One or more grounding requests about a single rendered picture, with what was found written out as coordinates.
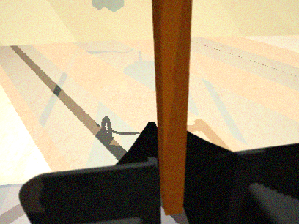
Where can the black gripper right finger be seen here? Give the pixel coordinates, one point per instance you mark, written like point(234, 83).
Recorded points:
point(216, 178)

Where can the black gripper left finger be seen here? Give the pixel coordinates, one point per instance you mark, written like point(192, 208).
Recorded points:
point(130, 188)

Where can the orange-brown tapered handle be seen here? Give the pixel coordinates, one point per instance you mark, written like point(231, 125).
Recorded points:
point(171, 23)

